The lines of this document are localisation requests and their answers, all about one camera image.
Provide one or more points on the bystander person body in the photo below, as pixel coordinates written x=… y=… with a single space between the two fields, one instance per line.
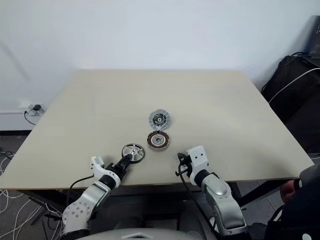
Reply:
x=307 y=200

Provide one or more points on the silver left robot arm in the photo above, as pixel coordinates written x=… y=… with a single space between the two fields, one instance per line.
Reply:
x=80 y=207

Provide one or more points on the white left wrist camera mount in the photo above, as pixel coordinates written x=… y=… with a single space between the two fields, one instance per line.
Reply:
x=96 y=165

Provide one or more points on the silver motor housing circuit board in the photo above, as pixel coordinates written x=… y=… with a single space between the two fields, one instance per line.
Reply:
x=165 y=119

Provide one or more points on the copper wound motor stator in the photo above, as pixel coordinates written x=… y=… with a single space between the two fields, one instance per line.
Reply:
x=149 y=141

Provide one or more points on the large black bag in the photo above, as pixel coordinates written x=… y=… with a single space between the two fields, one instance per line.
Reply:
x=292 y=100

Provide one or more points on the bystander bare hand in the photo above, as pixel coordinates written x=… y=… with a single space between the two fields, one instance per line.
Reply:
x=287 y=193

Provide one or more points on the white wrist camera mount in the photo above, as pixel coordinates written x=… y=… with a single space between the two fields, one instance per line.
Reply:
x=96 y=165
x=198 y=156

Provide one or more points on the dark monitor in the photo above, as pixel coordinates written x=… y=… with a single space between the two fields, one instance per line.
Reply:
x=315 y=37

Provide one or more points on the grey robot torso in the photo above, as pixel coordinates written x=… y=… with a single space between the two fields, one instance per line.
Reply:
x=150 y=233

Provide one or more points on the black power adapter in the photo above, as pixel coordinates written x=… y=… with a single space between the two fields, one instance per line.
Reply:
x=37 y=107

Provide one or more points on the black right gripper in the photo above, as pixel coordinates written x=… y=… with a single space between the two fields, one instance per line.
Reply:
x=186 y=167

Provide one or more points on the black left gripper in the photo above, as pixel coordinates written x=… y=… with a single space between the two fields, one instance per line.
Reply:
x=117 y=167

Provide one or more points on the black spoked rotor wheel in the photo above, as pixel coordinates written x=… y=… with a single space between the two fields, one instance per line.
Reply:
x=136 y=150

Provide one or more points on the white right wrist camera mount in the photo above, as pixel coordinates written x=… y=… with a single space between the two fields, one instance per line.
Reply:
x=198 y=156

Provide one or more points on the white wall socket box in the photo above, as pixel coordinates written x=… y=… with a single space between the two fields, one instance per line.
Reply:
x=28 y=106

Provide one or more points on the black table frame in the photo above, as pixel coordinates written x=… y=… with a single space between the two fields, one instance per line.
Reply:
x=37 y=197

